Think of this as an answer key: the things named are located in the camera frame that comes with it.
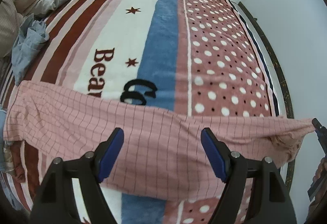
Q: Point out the crumpled grey-blue garment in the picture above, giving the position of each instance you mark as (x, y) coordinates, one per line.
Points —
(32, 36)

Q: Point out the dark bed frame rail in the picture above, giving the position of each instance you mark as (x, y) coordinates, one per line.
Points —
(280, 75)

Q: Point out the folded clothes stack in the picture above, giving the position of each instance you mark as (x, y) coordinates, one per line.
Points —
(10, 155)

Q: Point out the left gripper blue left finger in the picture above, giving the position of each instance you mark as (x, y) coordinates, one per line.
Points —
(107, 154)

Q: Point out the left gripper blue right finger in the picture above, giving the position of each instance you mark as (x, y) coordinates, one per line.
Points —
(217, 152)

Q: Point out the striped dotted fleece blanket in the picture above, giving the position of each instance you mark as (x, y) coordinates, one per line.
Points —
(192, 57)

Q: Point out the pink checked pants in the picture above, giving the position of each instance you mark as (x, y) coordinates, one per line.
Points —
(162, 155)

